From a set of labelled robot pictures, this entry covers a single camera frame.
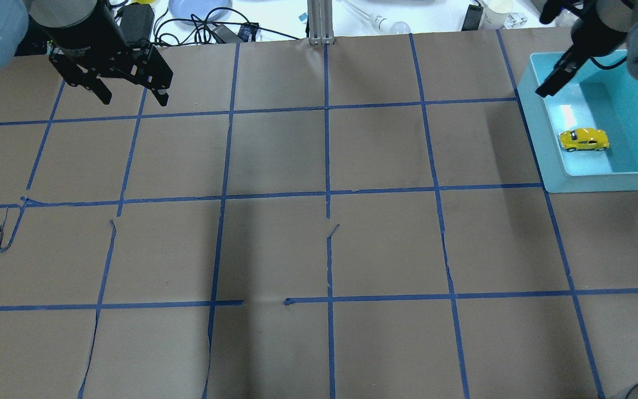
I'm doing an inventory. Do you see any light blue plastic bin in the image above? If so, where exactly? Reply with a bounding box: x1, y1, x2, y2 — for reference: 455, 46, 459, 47
517, 52, 638, 193

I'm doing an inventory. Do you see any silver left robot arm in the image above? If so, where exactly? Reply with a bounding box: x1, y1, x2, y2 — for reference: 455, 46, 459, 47
0, 1, 174, 106

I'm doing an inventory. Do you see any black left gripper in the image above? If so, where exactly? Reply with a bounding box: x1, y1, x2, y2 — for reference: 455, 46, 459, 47
48, 6, 174, 107

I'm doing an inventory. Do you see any black power adapter brick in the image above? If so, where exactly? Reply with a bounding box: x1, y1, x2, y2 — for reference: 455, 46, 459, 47
117, 3, 155, 48

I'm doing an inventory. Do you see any light blue plate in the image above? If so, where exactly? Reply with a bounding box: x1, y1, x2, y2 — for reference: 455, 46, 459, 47
168, 0, 233, 25

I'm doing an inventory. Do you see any white light bulb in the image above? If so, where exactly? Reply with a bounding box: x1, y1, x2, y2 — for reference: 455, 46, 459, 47
371, 14, 411, 35

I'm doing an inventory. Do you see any aluminium frame post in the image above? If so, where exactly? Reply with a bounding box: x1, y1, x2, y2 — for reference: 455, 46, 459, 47
306, 0, 335, 45

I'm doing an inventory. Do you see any white paper cup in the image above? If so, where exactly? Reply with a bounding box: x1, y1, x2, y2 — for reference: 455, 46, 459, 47
481, 0, 513, 30

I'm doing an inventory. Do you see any yellow beetle toy car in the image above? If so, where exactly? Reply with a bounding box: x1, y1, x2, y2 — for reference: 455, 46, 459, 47
558, 128, 610, 152

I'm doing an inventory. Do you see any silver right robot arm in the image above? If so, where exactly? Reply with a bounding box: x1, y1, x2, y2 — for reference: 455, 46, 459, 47
535, 1, 638, 98

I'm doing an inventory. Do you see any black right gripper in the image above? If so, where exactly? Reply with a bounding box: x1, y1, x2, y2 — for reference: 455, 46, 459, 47
535, 1, 627, 98

